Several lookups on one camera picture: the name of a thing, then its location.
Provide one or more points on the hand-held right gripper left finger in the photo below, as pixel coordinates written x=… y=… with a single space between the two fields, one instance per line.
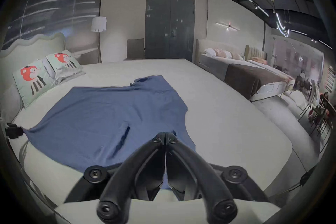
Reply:
x=123 y=181

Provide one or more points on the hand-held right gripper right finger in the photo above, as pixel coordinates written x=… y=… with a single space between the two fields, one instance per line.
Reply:
x=207 y=181

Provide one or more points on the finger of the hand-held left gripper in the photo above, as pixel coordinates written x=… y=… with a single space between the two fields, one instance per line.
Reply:
x=13 y=130

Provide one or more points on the blue shirt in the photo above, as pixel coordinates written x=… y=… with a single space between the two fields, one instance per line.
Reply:
x=105 y=112

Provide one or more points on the large fox print pillow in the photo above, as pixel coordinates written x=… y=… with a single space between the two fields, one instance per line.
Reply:
x=31 y=81

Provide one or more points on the bed with pale sheet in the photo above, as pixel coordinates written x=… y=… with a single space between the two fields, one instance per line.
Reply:
x=223 y=125

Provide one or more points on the small fox print pillow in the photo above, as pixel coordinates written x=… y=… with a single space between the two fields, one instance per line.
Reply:
x=64 y=61

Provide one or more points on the bed with brown blanket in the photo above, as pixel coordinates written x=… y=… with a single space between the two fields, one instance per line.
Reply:
x=244 y=76

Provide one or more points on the pink pillow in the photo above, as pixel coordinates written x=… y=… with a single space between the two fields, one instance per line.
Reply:
x=223 y=53

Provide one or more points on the white pillow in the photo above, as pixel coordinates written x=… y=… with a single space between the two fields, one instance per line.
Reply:
x=210 y=52

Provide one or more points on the dining table with chairs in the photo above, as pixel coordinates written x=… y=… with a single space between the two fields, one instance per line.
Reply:
x=319 y=112

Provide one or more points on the bed with ribbed headboard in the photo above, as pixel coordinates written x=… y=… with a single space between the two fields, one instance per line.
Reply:
x=257 y=56

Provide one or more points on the white shade floor lamp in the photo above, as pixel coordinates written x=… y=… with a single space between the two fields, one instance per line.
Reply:
x=98 y=24

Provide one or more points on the dark double door wardrobe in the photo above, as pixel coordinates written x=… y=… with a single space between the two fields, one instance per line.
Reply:
x=170 y=26

